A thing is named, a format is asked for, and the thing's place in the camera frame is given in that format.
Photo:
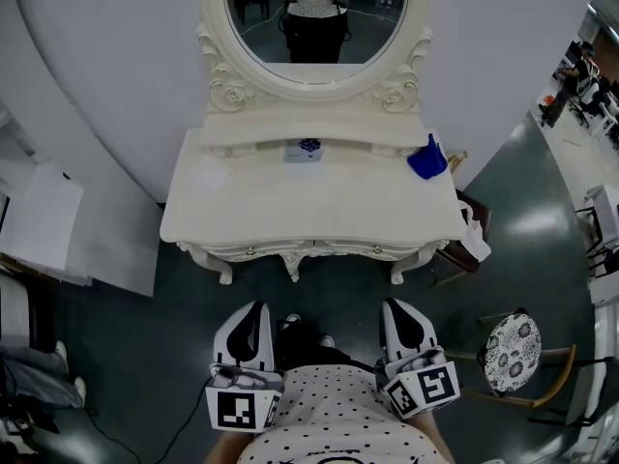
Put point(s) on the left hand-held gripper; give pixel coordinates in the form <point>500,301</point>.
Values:
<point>237,409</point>

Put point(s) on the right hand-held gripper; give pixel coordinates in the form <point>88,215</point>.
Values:
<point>430,385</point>

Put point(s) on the white large drawer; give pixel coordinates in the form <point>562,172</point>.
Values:
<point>275,250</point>
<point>348,250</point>

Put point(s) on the person's right forearm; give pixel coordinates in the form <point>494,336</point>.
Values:
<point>433,435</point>

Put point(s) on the person's left forearm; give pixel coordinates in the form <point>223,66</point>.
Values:
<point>227,447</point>

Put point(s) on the white vanity dressing table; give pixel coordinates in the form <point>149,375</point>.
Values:
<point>314,201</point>

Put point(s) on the person's left shoe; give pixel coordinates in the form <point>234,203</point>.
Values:
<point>292,317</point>

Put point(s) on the person's shoe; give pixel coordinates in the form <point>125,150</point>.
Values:
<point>292,317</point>
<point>326,340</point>

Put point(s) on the person's black trousers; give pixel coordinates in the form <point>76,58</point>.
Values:
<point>309,351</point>

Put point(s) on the person's right shoe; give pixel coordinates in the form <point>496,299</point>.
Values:
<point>326,340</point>

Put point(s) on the brown stool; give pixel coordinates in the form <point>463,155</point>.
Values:
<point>459,261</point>

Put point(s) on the white polka dot shirt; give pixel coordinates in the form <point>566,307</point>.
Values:
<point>329,404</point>

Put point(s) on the white plastic bag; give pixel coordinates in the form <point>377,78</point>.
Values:
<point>476,242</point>

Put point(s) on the blue cloth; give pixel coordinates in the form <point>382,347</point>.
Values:
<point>428,160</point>

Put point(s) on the glass bottle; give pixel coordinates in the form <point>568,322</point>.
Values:
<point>457,158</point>

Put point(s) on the small patterned box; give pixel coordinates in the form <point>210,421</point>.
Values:
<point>302,155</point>

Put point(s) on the table with white cloth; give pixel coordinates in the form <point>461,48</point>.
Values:
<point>604,215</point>

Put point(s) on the white shelf unit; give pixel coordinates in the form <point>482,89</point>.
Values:
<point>43,215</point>

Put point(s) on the oval mirror with carved frame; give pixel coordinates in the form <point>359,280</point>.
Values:
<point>314,17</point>

